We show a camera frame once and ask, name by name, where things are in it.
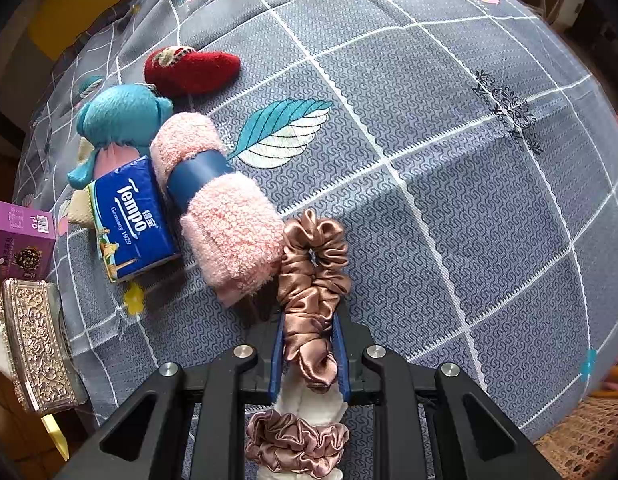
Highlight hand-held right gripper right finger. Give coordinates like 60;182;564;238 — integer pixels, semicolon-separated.
333;309;565;480

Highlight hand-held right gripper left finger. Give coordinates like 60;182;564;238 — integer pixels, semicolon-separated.
54;310;290;480

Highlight white knitted cloth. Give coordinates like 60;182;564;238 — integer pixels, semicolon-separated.
256;374;348;480

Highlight rose gold satin scrunchie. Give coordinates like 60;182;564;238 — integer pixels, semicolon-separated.
276;207;352;394

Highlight dusty pink satin scrunchie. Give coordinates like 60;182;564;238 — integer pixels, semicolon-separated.
246;408;350;479

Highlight blue tissue pack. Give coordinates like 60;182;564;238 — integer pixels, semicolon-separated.
87;155;183;285

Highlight grey printed blanket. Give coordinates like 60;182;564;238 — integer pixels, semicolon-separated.
14;0;618;442

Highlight ornate gold tissue box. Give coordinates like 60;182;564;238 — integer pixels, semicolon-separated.
0;278;90;416

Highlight woven rattan seat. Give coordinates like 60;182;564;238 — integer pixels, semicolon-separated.
533;394;618;480

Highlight purple box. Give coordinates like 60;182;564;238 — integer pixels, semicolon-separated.
0;200;58;282

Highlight blue plush toy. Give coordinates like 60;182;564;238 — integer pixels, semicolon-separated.
66;82;175;233

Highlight red plush heart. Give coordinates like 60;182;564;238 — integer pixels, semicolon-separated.
144;45;242;99

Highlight cardboard box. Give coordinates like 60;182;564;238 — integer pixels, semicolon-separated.
542;0;589;25

